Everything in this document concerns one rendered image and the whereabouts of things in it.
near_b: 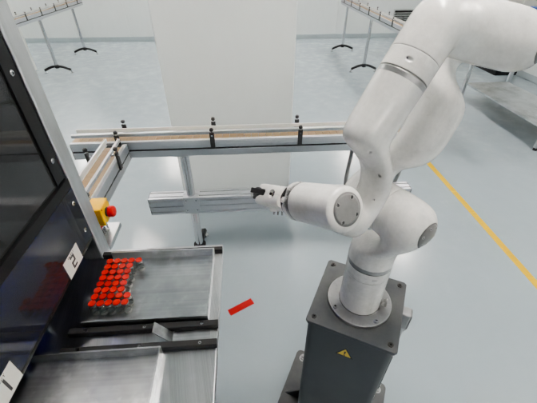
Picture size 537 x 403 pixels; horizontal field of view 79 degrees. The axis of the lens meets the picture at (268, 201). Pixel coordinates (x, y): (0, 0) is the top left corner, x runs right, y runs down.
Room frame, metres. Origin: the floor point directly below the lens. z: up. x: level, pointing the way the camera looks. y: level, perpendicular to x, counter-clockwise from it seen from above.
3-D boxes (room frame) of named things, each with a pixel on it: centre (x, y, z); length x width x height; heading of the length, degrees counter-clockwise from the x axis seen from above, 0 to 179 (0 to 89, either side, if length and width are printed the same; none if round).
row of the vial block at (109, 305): (0.64, 0.46, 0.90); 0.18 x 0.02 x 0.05; 4
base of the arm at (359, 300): (0.61, -0.28, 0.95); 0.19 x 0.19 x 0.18
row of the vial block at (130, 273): (0.64, 0.43, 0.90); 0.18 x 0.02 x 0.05; 4
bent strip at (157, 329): (0.48, 0.23, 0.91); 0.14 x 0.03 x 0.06; 95
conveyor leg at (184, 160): (1.59, 0.47, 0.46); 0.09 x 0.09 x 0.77; 4
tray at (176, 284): (0.64, 0.35, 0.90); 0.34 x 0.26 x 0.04; 94
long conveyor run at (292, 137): (1.62, 0.07, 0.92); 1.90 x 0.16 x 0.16; 94
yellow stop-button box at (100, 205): (0.88, 0.59, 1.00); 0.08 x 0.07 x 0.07; 94
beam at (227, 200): (1.63, -0.08, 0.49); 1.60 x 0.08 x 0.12; 94
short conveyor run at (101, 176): (1.15, 0.76, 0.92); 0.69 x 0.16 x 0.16; 4
